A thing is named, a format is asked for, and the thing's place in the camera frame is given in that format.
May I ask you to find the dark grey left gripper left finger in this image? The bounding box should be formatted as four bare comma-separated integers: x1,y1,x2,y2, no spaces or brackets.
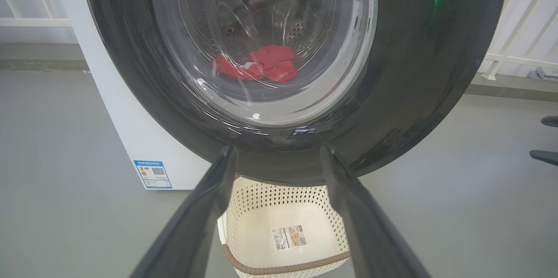
131,145,238,278

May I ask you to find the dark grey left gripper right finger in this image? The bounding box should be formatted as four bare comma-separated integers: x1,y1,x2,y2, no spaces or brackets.
320,145,430,278

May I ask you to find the dark round washing machine door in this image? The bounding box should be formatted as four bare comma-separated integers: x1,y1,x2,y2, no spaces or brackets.
78,0,510,185

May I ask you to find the red garment with white trim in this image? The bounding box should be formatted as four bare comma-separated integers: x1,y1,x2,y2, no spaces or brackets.
211,45,299,82

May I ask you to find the white basket product label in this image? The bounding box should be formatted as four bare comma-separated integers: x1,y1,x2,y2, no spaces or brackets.
271,225,308,252

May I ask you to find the cream perforated laundry basket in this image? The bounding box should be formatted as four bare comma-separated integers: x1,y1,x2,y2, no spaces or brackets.
217,177,351,278

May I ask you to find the white front-load washing machine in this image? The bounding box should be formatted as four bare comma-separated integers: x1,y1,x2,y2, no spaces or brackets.
35,0,212,190

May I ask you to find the blue energy label sticker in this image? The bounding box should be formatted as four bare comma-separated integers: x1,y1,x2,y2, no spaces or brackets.
134,160,172,190

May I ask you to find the grey metal floor bracket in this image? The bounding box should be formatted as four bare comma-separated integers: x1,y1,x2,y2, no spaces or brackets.
527,68,558,81

